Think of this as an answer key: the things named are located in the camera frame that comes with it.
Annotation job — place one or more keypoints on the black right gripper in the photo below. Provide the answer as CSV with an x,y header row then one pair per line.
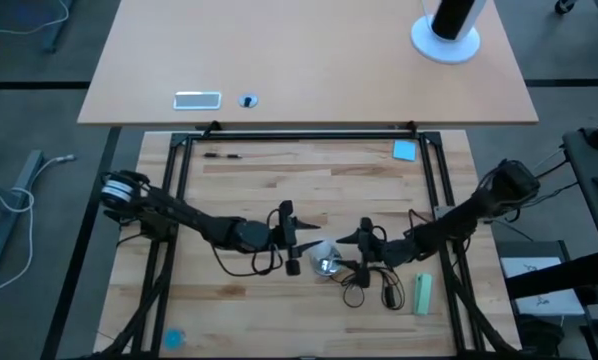
x,y
366,250

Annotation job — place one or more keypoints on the light wood desk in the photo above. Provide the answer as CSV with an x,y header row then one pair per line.
x,y
304,55

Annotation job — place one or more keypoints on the grey metal desk leg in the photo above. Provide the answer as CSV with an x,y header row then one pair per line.
x,y
54,35
24,175

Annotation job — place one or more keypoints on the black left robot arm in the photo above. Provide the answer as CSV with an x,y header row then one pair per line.
x,y
189,215

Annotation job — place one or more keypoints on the chrome lamp socket base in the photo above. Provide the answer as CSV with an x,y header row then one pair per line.
x,y
331,269

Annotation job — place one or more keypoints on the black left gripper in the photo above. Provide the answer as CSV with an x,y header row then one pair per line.
x,y
285,235

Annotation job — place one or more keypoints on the blue sticky note pad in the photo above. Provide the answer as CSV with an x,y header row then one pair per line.
x,y
404,150

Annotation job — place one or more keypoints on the black chair caster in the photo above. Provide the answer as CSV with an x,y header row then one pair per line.
x,y
564,6

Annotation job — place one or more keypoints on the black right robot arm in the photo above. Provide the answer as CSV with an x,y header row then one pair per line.
x,y
454,220

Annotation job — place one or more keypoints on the green light bulb box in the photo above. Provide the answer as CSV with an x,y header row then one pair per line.
x,y
423,294

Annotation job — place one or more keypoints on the black equipment cart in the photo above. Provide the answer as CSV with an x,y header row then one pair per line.
x,y
594,190

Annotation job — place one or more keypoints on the black pen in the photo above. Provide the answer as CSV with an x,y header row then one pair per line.
x,y
223,155

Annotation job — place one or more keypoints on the white paper sheet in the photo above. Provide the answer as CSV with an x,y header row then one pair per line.
x,y
529,300

